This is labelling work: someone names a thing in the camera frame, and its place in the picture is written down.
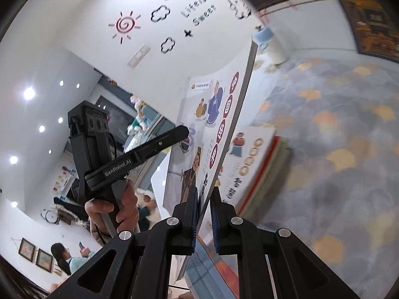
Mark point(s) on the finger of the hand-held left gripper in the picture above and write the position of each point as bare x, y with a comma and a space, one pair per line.
162, 143

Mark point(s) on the stack of books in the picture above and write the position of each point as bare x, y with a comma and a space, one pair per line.
249, 168

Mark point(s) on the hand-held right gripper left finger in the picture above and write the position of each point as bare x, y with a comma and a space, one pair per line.
194, 221

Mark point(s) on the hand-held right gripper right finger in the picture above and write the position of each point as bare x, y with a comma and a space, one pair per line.
215, 224

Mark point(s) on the white book red circles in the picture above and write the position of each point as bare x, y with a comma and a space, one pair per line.
218, 109

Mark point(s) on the framed wall picture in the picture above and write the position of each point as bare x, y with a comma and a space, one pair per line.
43, 260
26, 249

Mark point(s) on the white bookshelf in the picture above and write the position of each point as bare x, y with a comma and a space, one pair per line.
311, 28

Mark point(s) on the white wall switch panel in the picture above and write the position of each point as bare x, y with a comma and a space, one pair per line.
138, 56

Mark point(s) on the dark ornate encyclopedia book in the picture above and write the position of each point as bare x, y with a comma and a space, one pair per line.
371, 18

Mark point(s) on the pile of plush toys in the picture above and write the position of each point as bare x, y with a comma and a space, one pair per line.
138, 121

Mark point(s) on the person's left hand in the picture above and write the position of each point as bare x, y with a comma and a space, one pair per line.
127, 208

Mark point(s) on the white bottle blue lid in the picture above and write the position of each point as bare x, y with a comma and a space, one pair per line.
276, 51

